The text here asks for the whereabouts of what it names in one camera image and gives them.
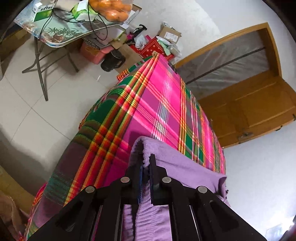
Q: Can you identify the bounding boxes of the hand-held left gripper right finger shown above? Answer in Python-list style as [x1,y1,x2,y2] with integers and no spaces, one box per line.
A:
[148,153,266,241]

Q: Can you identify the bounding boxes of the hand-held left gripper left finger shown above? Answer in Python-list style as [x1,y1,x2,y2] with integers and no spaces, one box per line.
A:
[28,160,144,241]

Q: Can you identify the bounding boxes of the purple fleece cloth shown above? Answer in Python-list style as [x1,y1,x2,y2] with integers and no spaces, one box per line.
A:
[122,136,230,241]

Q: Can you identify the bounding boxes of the pink green plaid bedsheet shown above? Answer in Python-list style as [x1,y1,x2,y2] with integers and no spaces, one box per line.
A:
[24,54,226,241]

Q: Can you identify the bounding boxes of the wooden door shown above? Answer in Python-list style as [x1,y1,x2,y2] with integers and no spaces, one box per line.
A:
[199,71,296,149]

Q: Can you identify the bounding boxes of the black jug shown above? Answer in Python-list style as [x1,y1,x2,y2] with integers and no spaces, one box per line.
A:
[101,50,126,72]

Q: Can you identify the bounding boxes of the red dotted box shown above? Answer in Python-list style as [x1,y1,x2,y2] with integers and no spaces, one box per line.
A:
[140,37,171,61]

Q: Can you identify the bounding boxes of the grey white parcel bags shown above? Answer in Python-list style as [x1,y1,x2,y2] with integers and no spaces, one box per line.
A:
[156,36,181,57]

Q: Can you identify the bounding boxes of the pink plastic crate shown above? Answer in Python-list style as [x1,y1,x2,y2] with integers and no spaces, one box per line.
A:
[80,38,111,65]

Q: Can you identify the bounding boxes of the brown cardboard box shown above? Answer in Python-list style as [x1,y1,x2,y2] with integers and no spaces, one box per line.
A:
[157,24,182,44]

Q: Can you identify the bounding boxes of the black hand pump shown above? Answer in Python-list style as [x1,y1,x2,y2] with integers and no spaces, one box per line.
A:
[133,24,147,39]

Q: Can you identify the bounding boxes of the folding table with glass top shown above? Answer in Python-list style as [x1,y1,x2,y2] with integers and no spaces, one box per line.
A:
[14,0,142,101]

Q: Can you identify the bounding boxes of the clear bag of oranges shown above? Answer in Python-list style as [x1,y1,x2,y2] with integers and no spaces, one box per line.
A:
[89,0,133,22]

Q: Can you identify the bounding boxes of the green tissue pack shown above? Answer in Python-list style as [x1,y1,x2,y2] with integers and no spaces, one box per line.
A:
[72,1,97,21]

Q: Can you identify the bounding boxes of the green white medicine box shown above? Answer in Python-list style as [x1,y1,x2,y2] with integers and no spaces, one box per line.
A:
[32,3,55,22]

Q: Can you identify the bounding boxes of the metal door handle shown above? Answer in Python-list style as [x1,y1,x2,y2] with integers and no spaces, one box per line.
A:
[238,132,255,141]

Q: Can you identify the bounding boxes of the shiny wall sheet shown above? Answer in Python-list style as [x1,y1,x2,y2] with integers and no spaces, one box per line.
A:
[266,222,290,241]

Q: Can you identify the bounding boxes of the wooden door frame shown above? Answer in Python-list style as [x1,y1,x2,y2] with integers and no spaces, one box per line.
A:
[173,22,284,78]

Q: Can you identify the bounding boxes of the thin black cable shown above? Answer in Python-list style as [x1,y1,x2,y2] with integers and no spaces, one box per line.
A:
[38,9,108,41]

